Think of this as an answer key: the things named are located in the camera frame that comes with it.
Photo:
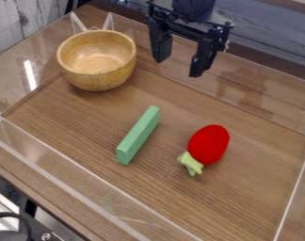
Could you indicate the red plush strawberry toy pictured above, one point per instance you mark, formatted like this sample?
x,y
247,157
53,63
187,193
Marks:
x,y
205,148

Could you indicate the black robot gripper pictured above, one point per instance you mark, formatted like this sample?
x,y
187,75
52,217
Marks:
x,y
192,19

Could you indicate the green rectangular block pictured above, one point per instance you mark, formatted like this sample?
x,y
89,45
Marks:
x,y
138,135

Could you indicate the wooden bowl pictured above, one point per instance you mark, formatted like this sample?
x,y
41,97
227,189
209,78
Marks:
x,y
97,59

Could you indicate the clear acrylic tray wall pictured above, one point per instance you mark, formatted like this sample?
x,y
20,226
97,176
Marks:
x,y
61,132

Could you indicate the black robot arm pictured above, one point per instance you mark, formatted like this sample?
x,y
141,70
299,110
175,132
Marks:
x,y
193,20

